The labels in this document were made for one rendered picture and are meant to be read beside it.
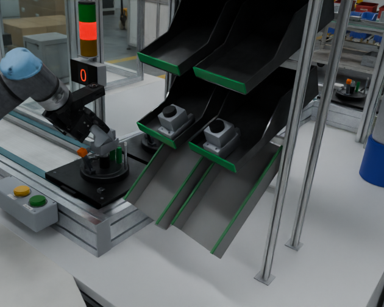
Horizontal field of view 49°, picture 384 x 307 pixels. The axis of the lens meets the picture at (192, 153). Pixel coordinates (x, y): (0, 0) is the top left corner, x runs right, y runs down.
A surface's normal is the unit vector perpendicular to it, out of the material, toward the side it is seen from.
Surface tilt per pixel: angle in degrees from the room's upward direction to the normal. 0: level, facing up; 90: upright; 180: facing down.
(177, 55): 25
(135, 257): 0
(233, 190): 45
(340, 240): 0
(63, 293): 0
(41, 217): 90
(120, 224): 90
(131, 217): 90
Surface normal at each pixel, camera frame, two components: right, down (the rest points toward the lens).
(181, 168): -0.47, -0.45
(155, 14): -0.64, 0.30
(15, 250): 0.07, -0.89
